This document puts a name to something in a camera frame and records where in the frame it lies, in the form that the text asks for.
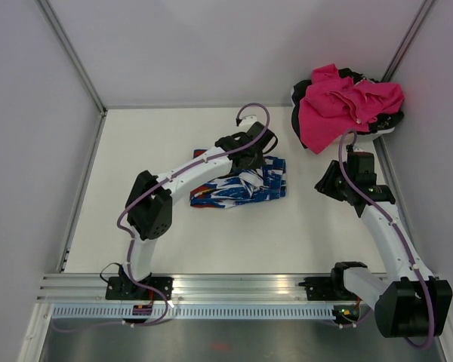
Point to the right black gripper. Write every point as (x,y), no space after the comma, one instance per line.
(325,184)

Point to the white slotted cable duct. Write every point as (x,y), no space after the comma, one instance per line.
(197,311)

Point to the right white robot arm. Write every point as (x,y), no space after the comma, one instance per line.
(412,302)

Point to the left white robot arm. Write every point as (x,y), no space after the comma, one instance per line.
(149,209)

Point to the black garment pile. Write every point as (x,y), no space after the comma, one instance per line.
(384,123)

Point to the blue white patterned trousers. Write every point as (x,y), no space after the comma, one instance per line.
(267,183)

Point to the pink trousers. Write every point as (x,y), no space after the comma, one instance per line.
(332,105)

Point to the right aluminium frame post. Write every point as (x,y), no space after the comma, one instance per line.
(410,35)

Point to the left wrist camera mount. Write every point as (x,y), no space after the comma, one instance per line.
(245,122)

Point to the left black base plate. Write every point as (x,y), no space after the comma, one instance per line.
(124,289)

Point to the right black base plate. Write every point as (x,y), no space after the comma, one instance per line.
(322,289)

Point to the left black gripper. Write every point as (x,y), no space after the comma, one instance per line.
(259,163)

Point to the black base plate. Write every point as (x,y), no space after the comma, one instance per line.
(124,289)
(322,289)

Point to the aluminium frame post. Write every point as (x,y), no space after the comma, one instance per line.
(64,41)
(410,35)

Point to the left aluminium frame post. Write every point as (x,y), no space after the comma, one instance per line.
(64,41)

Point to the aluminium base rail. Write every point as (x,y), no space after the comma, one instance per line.
(191,289)

